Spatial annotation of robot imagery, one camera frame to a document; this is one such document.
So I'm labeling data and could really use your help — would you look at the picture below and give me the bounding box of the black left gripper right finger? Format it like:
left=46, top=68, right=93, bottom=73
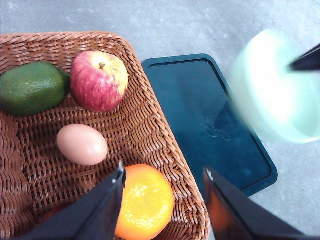
left=203, top=168, right=315, bottom=240

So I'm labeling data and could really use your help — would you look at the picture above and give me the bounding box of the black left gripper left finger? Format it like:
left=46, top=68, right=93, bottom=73
left=19, top=161, right=126, bottom=240

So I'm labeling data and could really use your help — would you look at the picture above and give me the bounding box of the pale green ceramic bowl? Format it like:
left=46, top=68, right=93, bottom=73
left=231, top=28, right=320, bottom=143

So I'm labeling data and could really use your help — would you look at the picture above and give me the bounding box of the brown egg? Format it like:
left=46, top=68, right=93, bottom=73
left=56, top=123, right=108, bottom=166

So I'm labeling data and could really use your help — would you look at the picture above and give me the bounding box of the brown wicker basket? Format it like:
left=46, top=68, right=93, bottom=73
left=0, top=31, right=210, bottom=240

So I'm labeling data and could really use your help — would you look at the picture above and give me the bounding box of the orange mandarin fruit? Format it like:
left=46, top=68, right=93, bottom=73
left=115, top=164, right=174, bottom=240

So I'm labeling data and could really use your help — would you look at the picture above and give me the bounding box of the dark teal rectangular tray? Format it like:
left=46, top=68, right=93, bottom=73
left=142, top=53, right=278, bottom=197

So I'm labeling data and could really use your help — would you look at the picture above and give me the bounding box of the red yellow apple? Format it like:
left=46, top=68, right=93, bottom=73
left=70, top=50, right=129, bottom=113

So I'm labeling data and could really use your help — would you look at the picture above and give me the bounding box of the green avocado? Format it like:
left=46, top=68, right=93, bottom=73
left=0, top=61, right=70, bottom=117

